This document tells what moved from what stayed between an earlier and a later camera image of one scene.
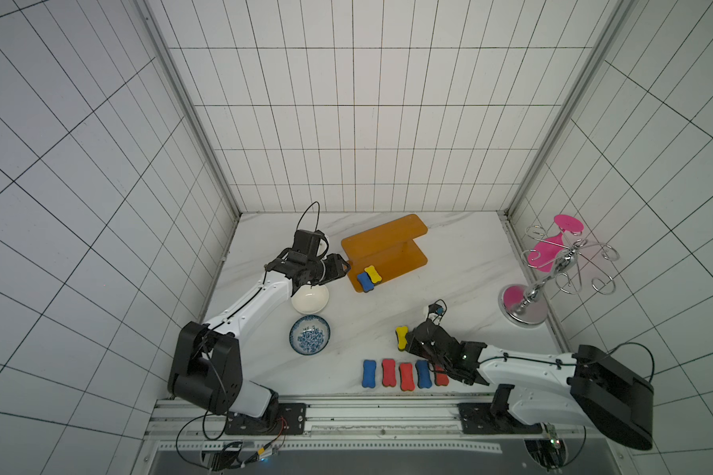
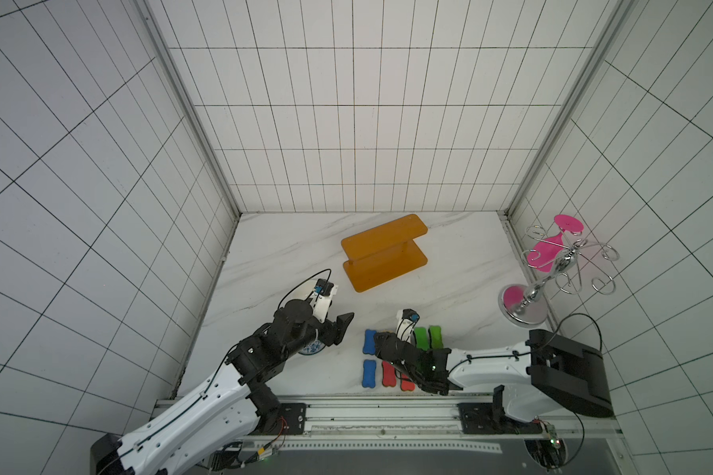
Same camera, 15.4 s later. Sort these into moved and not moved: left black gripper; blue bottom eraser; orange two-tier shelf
Moved: blue bottom eraser; left black gripper
Not moved: orange two-tier shelf
